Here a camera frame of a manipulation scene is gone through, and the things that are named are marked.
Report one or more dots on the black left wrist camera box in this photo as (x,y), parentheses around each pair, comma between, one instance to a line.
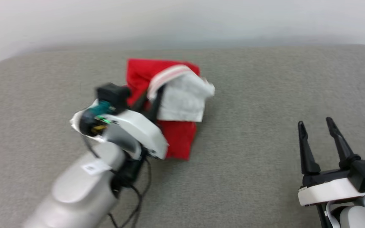
(112,93)

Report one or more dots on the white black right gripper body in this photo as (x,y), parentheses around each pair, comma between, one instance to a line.
(328,191)

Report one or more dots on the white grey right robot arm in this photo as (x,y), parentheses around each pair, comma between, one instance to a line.
(356,217)

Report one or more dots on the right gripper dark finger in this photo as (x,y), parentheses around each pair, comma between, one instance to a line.
(342,148)
(307,155)

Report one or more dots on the teal left camera connector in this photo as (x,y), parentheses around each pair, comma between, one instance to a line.
(103,108)

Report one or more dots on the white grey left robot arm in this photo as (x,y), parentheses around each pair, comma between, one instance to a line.
(81,196)

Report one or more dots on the red and white garment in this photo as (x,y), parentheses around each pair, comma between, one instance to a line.
(138,72)

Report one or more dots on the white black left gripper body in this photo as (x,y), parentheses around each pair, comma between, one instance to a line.
(138,129)

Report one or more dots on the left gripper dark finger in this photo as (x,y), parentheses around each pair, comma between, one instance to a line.
(156,106)
(139,100)

